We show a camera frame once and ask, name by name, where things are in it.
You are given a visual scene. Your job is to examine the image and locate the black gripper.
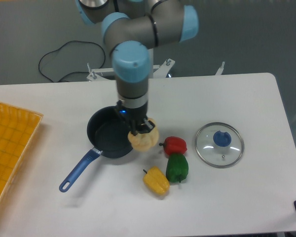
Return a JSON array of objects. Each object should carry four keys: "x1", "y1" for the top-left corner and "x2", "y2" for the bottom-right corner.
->
[{"x1": 115, "y1": 100, "x2": 155, "y2": 135}]

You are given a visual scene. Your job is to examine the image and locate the round beige bread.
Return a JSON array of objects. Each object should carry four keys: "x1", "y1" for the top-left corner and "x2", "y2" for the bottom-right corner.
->
[{"x1": 127, "y1": 118, "x2": 159, "y2": 152}]

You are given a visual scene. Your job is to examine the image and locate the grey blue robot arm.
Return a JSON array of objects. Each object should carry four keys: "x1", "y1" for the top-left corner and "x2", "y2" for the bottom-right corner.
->
[{"x1": 76, "y1": 0, "x2": 199, "y2": 135}]

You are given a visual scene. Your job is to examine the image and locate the red bell pepper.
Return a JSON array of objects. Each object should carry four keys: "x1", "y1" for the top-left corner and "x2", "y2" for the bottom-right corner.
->
[{"x1": 159, "y1": 136, "x2": 187, "y2": 156}]

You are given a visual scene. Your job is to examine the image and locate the yellow bell pepper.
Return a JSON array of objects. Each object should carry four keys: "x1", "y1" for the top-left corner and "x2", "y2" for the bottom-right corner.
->
[{"x1": 143, "y1": 166, "x2": 170, "y2": 196}]

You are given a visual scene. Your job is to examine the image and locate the green bell pepper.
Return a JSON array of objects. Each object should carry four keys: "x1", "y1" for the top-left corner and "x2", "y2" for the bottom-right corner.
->
[{"x1": 166, "y1": 153, "x2": 189, "y2": 183}]

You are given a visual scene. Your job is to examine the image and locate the glass lid blue knob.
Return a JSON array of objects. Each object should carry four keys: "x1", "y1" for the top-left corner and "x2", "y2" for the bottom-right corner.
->
[{"x1": 194, "y1": 122, "x2": 245, "y2": 168}]

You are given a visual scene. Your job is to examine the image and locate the yellow plastic basket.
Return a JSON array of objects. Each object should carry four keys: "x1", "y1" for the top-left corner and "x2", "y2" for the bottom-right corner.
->
[{"x1": 0, "y1": 102, "x2": 43, "y2": 203}]

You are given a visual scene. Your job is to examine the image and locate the dark pot blue handle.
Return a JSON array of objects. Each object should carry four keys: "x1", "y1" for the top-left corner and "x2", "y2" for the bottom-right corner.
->
[{"x1": 59, "y1": 106, "x2": 133, "y2": 193}]

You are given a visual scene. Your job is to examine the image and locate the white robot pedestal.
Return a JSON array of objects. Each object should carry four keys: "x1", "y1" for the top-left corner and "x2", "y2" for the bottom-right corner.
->
[{"x1": 86, "y1": 58, "x2": 225, "y2": 81}]

